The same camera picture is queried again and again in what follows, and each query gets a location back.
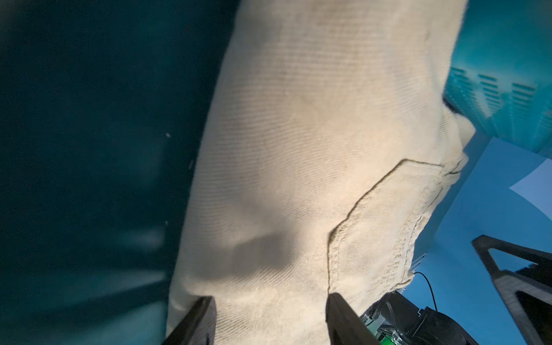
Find teal plastic basket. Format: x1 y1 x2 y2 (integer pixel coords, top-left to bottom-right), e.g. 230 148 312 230
444 0 551 156

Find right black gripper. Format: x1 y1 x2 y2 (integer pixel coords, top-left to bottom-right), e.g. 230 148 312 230
361 235 551 344

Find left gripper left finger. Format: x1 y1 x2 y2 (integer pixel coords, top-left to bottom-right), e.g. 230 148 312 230
162 296 217 345

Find khaki pants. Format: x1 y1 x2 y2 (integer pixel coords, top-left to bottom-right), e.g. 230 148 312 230
167 1 474 344

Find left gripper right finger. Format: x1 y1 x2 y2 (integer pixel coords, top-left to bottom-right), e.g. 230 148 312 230
326 293 380 345

